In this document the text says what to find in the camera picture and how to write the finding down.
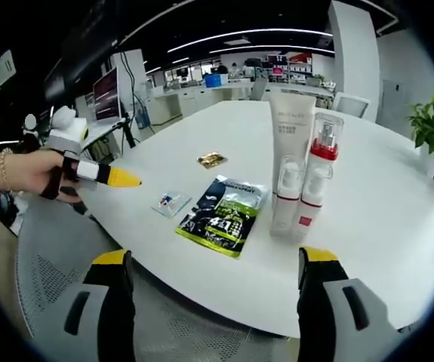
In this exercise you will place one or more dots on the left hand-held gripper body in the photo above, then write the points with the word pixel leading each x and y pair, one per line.
pixel 67 141

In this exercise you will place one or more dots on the large dark monitor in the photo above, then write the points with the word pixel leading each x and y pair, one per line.
pixel 105 98

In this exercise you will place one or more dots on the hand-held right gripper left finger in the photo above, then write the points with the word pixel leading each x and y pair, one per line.
pixel 114 301

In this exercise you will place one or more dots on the grey mesh office chair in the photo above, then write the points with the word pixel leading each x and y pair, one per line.
pixel 62 241

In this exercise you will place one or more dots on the green black skincare sachet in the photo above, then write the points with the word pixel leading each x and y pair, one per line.
pixel 220 215

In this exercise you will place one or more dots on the blue storage box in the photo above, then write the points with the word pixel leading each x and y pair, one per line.
pixel 216 81

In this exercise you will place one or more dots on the red-label silver skincare bottle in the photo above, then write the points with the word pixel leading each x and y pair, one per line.
pixel 309 211

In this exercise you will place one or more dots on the black desk frame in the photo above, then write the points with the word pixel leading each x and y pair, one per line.
pixel 128 135

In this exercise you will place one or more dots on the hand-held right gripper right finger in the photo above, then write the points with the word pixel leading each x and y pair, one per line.
pixel 314 301

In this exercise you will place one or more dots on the gold skincare sachet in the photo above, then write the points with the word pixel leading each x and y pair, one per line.
pixel 211 158

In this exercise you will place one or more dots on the red-collared white skincare pump bottle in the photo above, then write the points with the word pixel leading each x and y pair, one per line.
pixel 324 152

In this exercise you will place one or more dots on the small white skincare bottle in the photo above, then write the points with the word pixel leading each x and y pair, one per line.
pixel 282 218

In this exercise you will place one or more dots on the white skincare tube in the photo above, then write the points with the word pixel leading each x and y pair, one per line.
pixel 292 128

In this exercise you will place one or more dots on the white standing desk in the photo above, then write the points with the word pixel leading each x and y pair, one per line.
pixel 99 132

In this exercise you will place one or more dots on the grey background chair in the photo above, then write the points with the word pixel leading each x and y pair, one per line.
pixel 259 88

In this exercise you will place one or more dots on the small blue skincare sachet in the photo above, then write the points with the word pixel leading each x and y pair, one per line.
pixel 171 203

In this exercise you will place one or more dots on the green potted plant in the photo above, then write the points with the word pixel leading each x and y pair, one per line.
pixel 433 128

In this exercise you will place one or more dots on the white office counter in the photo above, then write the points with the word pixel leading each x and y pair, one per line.
pixel 186 102

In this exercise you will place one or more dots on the white chair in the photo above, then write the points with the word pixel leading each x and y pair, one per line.
pixel 350 105

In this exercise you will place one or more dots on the person's left hand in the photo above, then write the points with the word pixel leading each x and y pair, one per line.
pixel 35 173

